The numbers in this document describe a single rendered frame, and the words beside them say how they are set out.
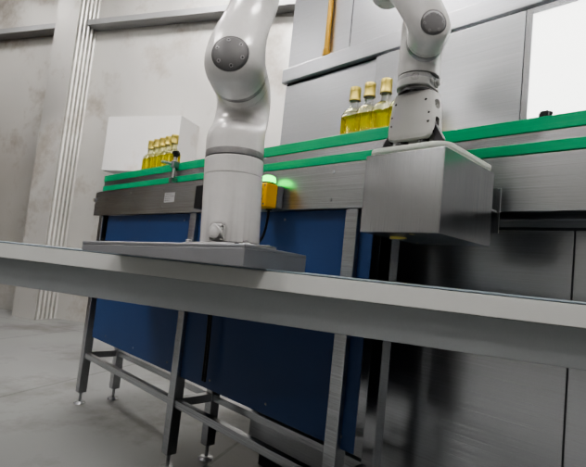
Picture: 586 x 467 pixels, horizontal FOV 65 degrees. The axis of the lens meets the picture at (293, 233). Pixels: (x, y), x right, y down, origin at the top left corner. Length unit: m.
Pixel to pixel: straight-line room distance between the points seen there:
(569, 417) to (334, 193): 0.76
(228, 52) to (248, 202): 0.28
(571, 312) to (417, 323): 0.22
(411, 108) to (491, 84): 0.46
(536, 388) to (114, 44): 5.14
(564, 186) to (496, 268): 0.33
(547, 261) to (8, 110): 5.94
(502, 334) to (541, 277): 0.51
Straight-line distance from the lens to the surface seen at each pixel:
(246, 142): 0.91
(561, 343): 0.79
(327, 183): 1.25
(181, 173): 1.89
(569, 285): 1.25
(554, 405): 1.28
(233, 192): 0.89
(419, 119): 0.96
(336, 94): 1.76
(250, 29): 0.97
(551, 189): 1.07
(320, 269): 1.25
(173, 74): 5.02
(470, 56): 1.47
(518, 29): 1.44
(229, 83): 0.92
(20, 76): 6.44
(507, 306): 0.74
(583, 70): 1.34
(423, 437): 1.44
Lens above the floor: 0.75
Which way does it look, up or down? 5 degrees up
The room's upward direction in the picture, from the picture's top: 6 degrees clockwise
